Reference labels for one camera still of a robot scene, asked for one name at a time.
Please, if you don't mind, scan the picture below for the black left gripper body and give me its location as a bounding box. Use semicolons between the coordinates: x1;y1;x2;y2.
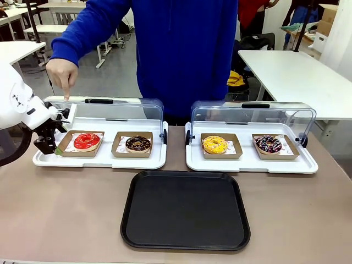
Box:
37;120;63;140

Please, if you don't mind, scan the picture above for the person's right forearm blue sleeve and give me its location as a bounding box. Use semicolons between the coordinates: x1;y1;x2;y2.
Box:
51;0;133;67

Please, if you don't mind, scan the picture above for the cardboard donut box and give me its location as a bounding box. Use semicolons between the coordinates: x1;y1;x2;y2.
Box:
251;134;301;161
200;133;244;161
111;131;154;159
58;130;106;158

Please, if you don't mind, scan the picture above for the red glazed donut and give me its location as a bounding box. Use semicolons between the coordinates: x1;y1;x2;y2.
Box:
73;133;101;153

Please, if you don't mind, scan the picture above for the white display tray base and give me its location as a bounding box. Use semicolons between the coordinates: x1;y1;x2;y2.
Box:
32;116;169;170
184;120;319;175

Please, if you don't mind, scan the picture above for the chocolate sprinkled donut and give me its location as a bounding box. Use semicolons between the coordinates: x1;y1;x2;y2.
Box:
125;135;152;154

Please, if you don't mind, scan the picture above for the yellow glazed donut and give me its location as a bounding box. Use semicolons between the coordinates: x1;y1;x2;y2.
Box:
202;135;229;155

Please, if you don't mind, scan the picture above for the black serving tray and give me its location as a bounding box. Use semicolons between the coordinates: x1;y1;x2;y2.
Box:
119;169;252;252

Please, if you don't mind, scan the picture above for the dark donut with coloured sprinkles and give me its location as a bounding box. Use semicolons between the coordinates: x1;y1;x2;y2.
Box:
254;135;283;154

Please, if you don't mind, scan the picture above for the person's right hand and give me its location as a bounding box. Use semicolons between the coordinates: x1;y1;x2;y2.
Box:
45;57;79;102

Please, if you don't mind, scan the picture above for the white paper liner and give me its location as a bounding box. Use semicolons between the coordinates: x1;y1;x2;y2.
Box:
115;134;153;153
202;138;237;155
254;135;294;155
67;131;105;152

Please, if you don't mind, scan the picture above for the clear display lid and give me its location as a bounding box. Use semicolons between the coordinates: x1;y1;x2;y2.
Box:
43;95;166;138
190;100;317;147

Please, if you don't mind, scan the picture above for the small white table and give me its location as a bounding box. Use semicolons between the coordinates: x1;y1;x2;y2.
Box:
0;41;47;67

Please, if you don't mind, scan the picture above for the white background desk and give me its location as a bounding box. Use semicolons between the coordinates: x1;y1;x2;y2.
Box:
24;2;122;69

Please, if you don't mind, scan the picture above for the black stand pole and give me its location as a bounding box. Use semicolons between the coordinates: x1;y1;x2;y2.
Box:
293;0;312;53
25;0;42;45

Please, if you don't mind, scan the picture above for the person's blue sweater torso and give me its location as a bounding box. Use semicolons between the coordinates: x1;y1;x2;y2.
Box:
129;0;239;124

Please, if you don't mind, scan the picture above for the yellow bag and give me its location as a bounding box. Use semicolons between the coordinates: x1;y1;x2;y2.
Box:
226;70;246;87

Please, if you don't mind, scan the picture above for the black chair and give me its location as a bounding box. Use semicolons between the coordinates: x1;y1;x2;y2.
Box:
238;32;276;52

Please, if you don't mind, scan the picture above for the person in red top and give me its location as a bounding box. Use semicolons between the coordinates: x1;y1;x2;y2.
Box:
237;0;272;42

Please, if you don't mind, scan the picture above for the large white table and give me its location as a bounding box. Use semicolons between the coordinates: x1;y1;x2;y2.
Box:
237;49;352;122

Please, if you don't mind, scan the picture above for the person in dark clothes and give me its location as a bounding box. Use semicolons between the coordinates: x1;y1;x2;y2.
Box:
282;0;320;29

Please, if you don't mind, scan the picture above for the white storage box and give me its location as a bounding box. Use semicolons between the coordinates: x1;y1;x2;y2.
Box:
312;31;331;47

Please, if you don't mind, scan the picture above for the brown cardboard box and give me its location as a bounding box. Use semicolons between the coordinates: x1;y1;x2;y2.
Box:
318;3;339;37

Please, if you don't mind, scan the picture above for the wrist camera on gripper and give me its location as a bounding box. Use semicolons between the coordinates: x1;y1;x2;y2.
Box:
43;101;78;124

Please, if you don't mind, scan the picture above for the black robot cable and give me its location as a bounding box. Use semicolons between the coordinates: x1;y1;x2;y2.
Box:
0;128;34;167

